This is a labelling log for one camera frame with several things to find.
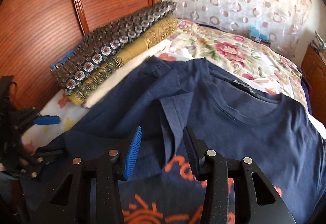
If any navy blue printed t-shirt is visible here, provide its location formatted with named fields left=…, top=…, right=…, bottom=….
left=21, top=55, right=326, bottom=224

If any white flower bed sheet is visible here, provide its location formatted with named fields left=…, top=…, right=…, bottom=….
left=22, top=90, right=89, bottom=154

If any dark circle-patterned folded blanket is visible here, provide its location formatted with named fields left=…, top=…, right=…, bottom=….
left=50, top=1, right=177, bottom=96

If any floral quilt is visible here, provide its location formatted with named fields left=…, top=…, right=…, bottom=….
left=156, top=19, right=308, bottom=108

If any wooden slatted wardrobe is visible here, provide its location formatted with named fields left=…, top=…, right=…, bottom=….
left=1, top=0, right=160, bottom=109

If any blue tissue pack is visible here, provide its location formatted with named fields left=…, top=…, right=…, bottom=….
left=249, top=26, right=271, bottom=47

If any yellow gold folded blanket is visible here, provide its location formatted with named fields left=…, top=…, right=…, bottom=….
left=68, top=16, right=177, bottom=105

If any wooden side cabinet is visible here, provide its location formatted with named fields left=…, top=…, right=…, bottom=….
left=301, top=45, right=326, bottom=125

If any clutter on cabinet top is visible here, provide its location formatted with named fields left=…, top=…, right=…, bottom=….
left=310, top=32, right=326, bottom=64

